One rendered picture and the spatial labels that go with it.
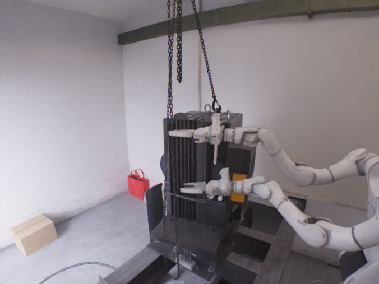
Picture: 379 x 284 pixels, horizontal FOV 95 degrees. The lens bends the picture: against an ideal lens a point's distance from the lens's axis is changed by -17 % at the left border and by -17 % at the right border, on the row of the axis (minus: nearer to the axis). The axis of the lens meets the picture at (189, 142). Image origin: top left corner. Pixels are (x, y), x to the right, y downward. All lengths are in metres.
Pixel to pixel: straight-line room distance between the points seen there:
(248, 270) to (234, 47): 2.12
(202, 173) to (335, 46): 1.67
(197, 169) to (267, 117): 1.23
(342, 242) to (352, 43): 1.81
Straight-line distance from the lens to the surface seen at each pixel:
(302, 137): 2.28
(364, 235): 0.79
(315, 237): 0.84
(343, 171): 1.10
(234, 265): 1.59
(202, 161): 1.28
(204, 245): 1.33
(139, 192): 3.57
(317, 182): 1.08
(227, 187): 0.99
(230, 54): 2.47
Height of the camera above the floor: 1.80
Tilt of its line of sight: 15 degrees down
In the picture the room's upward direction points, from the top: straight up
